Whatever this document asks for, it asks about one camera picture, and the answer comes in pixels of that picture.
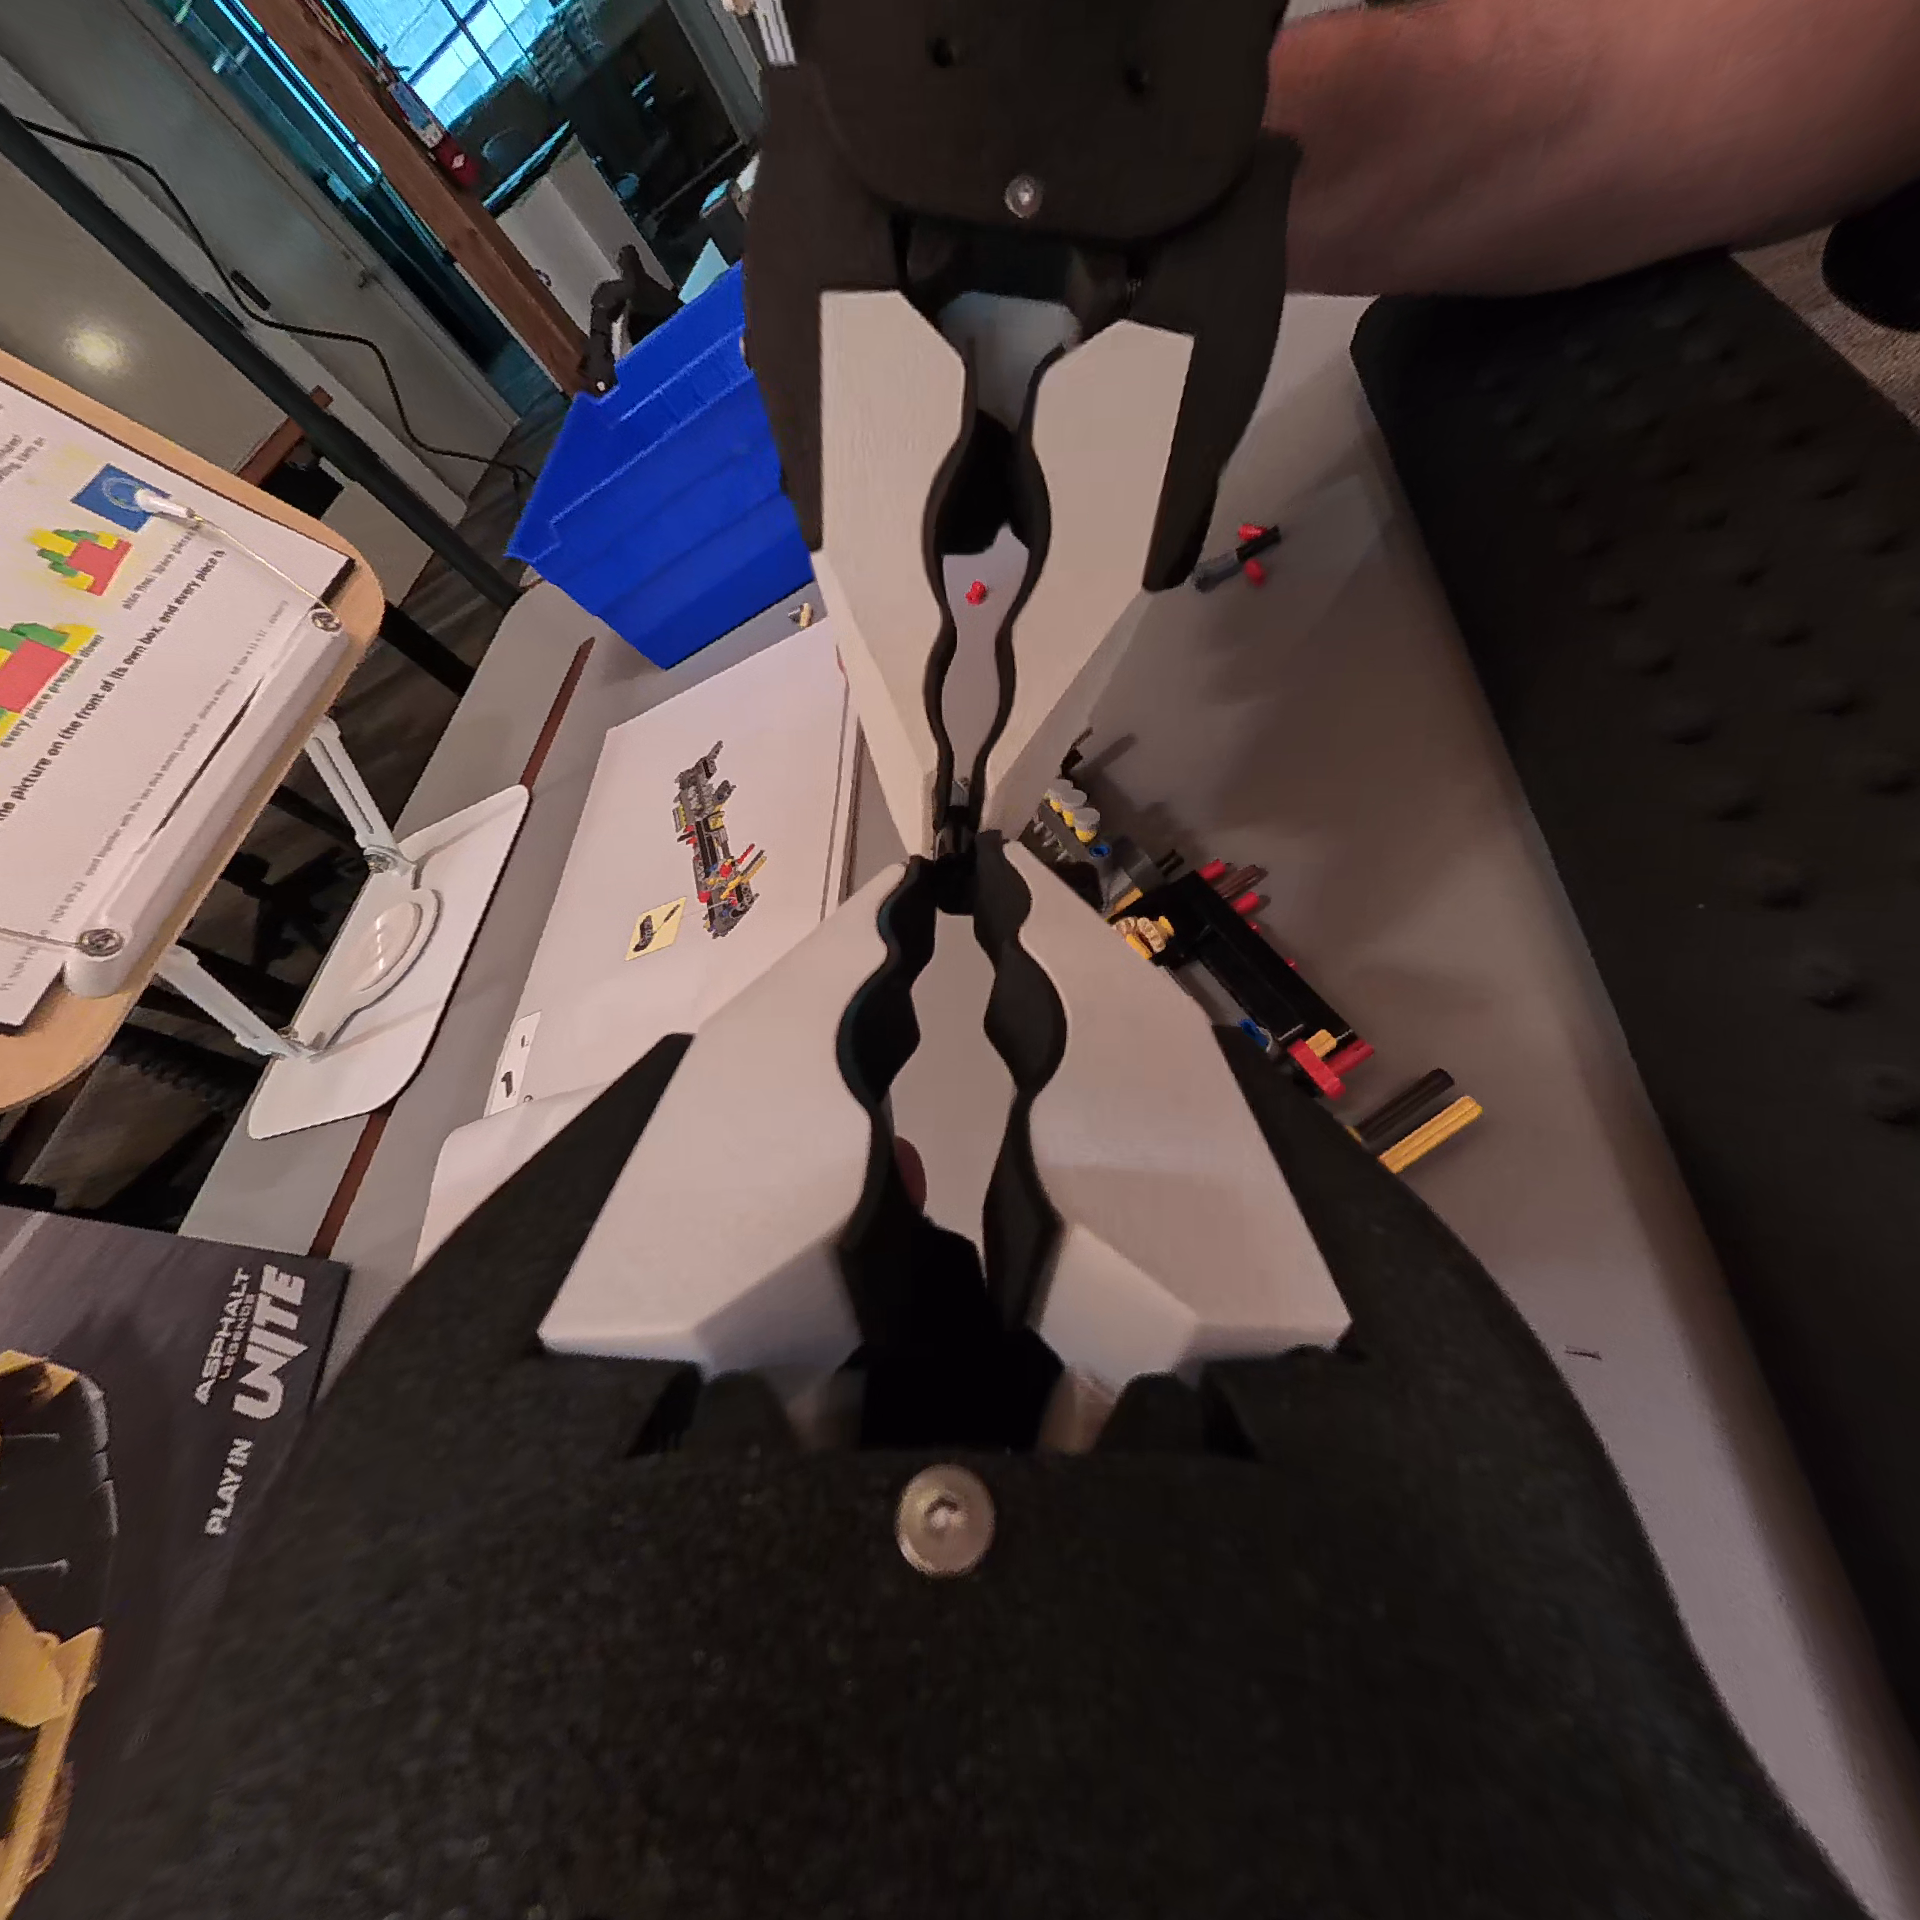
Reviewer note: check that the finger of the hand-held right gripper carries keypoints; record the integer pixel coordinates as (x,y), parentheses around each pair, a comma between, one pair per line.
(1110,495)
(879,495)

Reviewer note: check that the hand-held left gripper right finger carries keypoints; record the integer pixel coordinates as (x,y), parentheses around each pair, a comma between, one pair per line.
(1155,1170)

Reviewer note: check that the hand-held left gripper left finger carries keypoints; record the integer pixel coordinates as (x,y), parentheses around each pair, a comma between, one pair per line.
(751,1170)

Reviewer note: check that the person's right forearm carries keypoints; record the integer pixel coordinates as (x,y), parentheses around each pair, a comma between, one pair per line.
(1575,135)

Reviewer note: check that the pile of lego pins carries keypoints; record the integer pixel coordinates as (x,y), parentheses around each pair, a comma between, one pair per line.
(1251,533)

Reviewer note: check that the partly built lego chassis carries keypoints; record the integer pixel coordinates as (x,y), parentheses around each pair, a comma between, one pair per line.
(1231,960)

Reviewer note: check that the yellow lego piece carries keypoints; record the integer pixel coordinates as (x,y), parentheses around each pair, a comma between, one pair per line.
(1435,1136)

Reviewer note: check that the lego instruction booklet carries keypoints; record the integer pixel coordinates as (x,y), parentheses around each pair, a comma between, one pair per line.
(661,901)

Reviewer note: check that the lego set box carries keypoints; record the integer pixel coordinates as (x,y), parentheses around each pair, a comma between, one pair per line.
(149,1349)

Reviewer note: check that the blue plastic bin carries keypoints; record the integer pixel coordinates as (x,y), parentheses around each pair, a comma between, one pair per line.
(675,495)

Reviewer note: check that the black metal bar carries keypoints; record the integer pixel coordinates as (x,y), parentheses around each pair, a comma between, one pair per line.
(376,464)

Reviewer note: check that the black dotted floor mat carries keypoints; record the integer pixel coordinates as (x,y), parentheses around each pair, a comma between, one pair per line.
(1724,750)

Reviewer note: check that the printed instruction sheet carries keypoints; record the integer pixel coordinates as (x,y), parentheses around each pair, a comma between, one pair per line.
(119,674)

